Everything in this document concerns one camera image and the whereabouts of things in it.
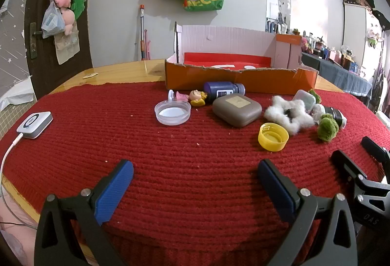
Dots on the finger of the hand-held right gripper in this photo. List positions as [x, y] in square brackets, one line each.
[376, 148]
[347, 167]

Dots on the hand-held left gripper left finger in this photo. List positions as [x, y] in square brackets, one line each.
[114, 189]

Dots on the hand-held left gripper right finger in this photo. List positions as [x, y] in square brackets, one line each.
[274, 189]

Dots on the green fuzzy pompom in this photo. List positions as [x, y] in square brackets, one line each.
[327, 129]

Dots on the yellow bottle cap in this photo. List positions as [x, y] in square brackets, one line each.
[272, 138]

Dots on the black and white roll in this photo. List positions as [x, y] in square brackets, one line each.
[335, 115]

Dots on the white fluffy star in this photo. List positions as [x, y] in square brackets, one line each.
[274, 113]

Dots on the clear plastic small box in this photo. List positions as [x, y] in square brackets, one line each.
[304, 98]

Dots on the grey-brown plastic case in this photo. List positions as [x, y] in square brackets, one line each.
[237, 110]

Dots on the clear round lid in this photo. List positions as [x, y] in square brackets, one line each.
[172, 113]

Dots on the purple bottle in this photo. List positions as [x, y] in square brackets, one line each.
[222, 90]

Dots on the small doll figure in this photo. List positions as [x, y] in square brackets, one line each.
[198, 97]

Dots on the orange cardboard box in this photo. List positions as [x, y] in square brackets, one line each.
[228, 37]

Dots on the red knitted mat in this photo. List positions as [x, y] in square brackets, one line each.
[182, 147]

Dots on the dark covered side table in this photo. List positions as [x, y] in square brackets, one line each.
[335, 74]

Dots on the white square charger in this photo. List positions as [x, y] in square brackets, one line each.
[35, 122]

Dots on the row of bottles and toys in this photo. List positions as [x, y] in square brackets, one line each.
[329, 51]

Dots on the pink cloth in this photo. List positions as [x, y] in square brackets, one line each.
[15, 238]

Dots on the white wardrobe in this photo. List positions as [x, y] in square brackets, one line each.
[356, 28]

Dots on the green grid mat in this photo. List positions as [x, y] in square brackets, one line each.
[10, 122]

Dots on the brown door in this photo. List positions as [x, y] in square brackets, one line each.
[45, 77]

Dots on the white crumpled paper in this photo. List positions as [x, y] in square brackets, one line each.
[18, 92]

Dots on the pink stick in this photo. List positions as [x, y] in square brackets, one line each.
[148, 46]

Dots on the beige hanging organizer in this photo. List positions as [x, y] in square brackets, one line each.
[67, 49]

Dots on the silver mop pole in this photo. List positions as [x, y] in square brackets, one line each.
[142, 34]

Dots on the clear plastic bag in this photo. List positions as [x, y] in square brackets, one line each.
[51, 22]

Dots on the green plush toy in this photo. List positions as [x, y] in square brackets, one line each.
[79, 7]

